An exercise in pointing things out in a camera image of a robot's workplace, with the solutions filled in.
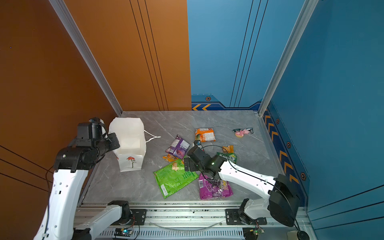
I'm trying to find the left green circuit board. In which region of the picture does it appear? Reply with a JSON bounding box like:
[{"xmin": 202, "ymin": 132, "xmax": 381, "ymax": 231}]
[{"xmin": 114, "ymin": 228, "xmax": 134, "ymax": 238}]

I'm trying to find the right aluminium corner post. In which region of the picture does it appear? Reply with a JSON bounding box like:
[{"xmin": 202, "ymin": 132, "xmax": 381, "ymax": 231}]
[{"xmin": 258, "ymin": 0, "xmax": 319, "ymax": 117}]

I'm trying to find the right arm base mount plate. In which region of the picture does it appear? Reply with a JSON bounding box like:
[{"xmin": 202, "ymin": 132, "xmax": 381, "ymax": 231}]
[{"xmin": 225, "ymin": 209, "xmax": 268, "ymax": 226}]

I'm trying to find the left aluminium corner post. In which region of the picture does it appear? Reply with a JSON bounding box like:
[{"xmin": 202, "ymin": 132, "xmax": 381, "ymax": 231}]
[{"xmin": 49, "ymin": 0, "xmax": 123, "ymax": 117}]

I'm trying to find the right green circuit board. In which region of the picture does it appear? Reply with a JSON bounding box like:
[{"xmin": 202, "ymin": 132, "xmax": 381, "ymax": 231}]
[{"xmin": 250, "ymin": 228, "xmax": 265, "ymax": 236}]

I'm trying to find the magenta purple snack bag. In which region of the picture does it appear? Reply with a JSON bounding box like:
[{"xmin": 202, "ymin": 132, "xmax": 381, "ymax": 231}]
[{"xmin": 198, "ymin": 174, "xmax": 233, "ymax": 200}]

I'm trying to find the large green Lays chip bag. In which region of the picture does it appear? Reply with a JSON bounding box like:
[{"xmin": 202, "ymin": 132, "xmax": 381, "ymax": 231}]
[{"xmin": 154, "ymin": 159, "xmax": 199, "ymax": 199}]

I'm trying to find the orange snack packet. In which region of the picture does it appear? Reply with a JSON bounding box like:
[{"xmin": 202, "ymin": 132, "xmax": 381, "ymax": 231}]
[{"xmin": 195, "ymin": 128, "xmax": 216, "ymax": 142}]

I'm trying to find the purple small snack packet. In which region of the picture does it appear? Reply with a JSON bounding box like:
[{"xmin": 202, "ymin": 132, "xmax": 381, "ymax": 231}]
[{"xmin": 166, "ymin": 135, "xmax": 190, "ymax": 159}]

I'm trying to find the aluminium corner post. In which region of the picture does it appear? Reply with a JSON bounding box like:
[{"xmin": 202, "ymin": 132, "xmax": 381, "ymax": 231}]
[
  {"xmin": 258, "ymin": 0, "xmax": 319, "ymax": 117},
  {"xmin": 49, "ymin": 0, "xmax": 123, "ymax": 117}
]

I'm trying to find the small orange yellow candy packet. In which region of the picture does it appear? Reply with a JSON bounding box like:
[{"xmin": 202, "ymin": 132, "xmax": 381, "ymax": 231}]
[{"xmin": 163, "ymin": 154, "xmax": 178, "ymax": 163}]

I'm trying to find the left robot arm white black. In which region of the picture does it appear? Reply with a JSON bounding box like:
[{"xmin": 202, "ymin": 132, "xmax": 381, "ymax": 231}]
[{"xmin": 34, "ymin": 118, "xmax": 133, "ymax": 240}]

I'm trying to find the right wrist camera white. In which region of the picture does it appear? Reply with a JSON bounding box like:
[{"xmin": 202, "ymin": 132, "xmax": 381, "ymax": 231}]
[{"xmin": 194, "ymin": 140, "xmax": 203, "ymax": 149}]

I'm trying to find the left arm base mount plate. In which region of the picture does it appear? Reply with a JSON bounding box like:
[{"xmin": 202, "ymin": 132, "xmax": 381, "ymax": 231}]
[{"xmin": 117, "ymin": 209, "xmax": 147, "ymax": 227}]

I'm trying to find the small orange wrapper packet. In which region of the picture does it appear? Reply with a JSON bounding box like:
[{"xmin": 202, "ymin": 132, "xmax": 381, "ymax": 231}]
[{"xmin": 222, "ymin": 145, "xmax": 235, "ymax": 154}]

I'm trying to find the black round object bottom right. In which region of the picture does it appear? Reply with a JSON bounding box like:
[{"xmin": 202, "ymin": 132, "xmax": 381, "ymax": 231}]
[{"xmin": 297, "ymin": 231, "xmax": 310, "ymax": 240}]

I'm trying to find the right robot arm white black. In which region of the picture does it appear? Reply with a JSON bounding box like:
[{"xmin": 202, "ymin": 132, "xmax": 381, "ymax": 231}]
[{"xmin": 187, "ymin": 147, "xmax": 301, "ymax": 227}]

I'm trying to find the green circuit board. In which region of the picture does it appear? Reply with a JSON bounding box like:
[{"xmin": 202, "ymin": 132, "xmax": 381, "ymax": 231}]
[
  {"xmin": 250, "ymin": 228, "xmax": 265, "ymax": 236},
  {"xmin": 114, "ymin": 228, "xmax": 134, "ymax": 238}
]

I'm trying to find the white paper bag with flowers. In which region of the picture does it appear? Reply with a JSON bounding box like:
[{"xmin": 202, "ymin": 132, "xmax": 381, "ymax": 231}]
[{"xmin": 109, "ymin": 118, "xmax": 158, "ymax": 172}]

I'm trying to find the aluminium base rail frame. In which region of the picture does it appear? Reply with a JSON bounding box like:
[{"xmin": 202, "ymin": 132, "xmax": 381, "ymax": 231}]
[{"xmin": 70, "ymin": 200, "xmax": 319, "ymax": 240}]

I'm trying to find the green yellow candy bag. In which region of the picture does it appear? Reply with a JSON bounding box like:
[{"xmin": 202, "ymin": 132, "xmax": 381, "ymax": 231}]
[{"xmin": 217, "ymin": 152, "xmax": 238, "ymax": 164}]

